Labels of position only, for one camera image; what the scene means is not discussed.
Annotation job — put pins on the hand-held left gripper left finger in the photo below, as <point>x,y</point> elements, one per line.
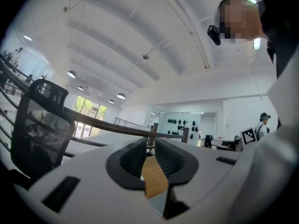
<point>93,190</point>

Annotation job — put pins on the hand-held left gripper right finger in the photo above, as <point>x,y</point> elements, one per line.
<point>205,171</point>

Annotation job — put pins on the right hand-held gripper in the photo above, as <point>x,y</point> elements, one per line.
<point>248,136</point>

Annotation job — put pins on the black swivel chair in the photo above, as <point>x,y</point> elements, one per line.
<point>208,141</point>

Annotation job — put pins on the wooden table with hairpin legs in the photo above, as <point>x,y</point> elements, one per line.
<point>154,176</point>

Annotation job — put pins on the black metal railing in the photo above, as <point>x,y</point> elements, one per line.
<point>105,125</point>

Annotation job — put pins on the large glass window door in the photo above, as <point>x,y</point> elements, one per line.
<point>90,115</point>

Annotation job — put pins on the thin grey metal railing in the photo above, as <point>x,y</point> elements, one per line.
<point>130,122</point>

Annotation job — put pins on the black mesh office chair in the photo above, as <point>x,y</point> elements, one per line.
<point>42,125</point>

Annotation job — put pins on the black pendant lamp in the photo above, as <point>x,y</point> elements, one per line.
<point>80,88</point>
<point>111,101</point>
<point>121,95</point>
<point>71,73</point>

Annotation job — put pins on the person's head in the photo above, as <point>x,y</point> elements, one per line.
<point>243,17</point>

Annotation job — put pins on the person's black clothing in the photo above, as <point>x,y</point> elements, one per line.
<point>280,20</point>

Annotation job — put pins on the round ceiling sensor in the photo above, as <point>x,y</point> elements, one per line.
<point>146,56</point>

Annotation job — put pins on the group of black wall-hung items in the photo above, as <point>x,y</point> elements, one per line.
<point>183,127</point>

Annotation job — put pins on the black head-mounted camera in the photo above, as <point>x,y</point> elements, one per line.
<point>214,35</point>

